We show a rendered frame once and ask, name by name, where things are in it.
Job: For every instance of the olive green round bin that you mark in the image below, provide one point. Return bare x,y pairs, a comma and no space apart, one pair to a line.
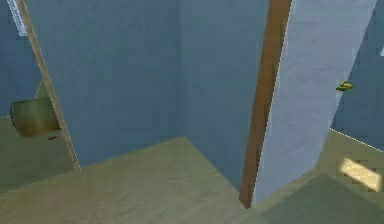
33,116

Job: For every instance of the small red object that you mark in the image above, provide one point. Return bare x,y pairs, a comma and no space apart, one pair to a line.
52,137

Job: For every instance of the pale blue room door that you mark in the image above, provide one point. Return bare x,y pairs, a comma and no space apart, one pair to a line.
306,100

